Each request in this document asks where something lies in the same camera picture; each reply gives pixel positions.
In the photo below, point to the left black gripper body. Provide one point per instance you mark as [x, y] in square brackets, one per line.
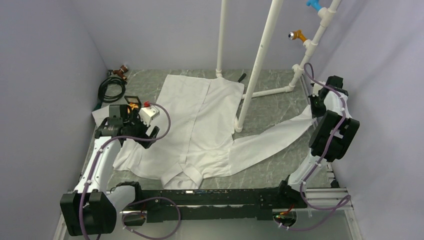
[137, 128]

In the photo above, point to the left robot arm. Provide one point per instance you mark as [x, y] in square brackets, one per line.
[89, 209]

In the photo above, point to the brown toy figure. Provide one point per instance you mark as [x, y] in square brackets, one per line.
[121, 72]

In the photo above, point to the orange hook on rack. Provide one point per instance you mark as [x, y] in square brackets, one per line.
[298, 34]

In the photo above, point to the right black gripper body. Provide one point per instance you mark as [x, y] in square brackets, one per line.
[318, 108]

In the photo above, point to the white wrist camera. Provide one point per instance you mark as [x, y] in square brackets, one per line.
[148, 112]
[316, 89]

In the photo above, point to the black wire frame stand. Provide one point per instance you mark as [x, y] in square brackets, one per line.
[133, 99]

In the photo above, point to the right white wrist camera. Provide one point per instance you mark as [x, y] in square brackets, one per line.
[316, 89]

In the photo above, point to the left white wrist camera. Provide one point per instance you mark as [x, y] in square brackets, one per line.
[148, 112]

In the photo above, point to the orange yellow flower brooch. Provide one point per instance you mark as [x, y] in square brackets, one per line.
[135, 107]

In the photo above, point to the blue hook on rack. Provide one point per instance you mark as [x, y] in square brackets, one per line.
[315, 4]

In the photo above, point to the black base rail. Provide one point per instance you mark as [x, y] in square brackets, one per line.
[215, 204]

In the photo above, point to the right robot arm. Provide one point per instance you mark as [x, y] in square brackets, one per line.
[330, 139]

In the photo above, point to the white button shirt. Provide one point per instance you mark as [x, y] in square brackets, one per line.
[196, 129]

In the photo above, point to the black handled screwdriver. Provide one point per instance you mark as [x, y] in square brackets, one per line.
[242, 77]

